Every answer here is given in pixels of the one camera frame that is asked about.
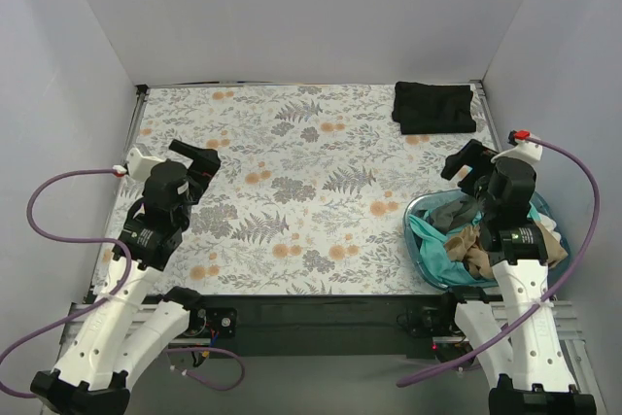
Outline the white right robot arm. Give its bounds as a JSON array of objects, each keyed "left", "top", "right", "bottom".
[{"left": 439, "top": 130, "right": 597, "bottom": 414}]

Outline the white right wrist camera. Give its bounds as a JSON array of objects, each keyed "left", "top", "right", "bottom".
[{"left": 491, "top": 130, "right": 543, "bottom": 165}]

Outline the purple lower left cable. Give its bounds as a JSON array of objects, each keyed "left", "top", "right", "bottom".
[{"left": 167, "top": 347, "right": 246, "bottom": 392}]

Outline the blue plastic laundry basket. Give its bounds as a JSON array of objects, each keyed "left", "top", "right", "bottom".
[{"left": 403, "top": 189, "right": 572, "bottom": 291}]

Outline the folded black t shirt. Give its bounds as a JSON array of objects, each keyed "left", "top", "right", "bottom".
[{"left": 392, "top": 82, "right": 476, "bottom": 135}]

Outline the floral table cloth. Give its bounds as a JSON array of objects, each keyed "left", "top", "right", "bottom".
[{"left": 88, "top": 83, "right": 504, "bottom": 296}]

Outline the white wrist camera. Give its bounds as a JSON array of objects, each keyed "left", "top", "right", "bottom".
[
  {"left": 112, "top": 146, "right": 165, "bottom": 183},
  {"left": 491, "top": 130, "right": 543, "bottom": 165}
]

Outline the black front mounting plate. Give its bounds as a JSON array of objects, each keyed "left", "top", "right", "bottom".
[{"left": 172, "top": 294, "right": 465, "bottom": 358}]

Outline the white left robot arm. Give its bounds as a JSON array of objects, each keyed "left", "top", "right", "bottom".
[{"left": 30, "top": 140, "right": 221, "bottom": 414}]

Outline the beige t shirt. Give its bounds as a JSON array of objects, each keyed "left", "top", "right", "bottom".
[{"left": 444, "top": 222, "right": 569, "bottom": 280}]

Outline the white t shirt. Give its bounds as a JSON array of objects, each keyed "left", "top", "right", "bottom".
[{"left": 538, "top": 213, "right": 557, "bottom": 231}]

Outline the teal t shirt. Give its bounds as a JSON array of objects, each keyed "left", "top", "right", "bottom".
[{"left": 408, "top": 201, "right": 543, "bottom": 287}]

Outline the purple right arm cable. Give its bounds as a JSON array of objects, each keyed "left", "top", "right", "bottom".
[{"left": 396, "top": 136, "right": 602, "bottom": 389}]

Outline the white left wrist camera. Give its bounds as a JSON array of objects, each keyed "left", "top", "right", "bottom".
[{"left": 112, "top": 146, "right": 165, "bottom": 183}]

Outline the grey t shirt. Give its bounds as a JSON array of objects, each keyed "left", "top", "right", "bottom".
[{"left": 424, "top": 196, "right": 479, "bottom": 234}]

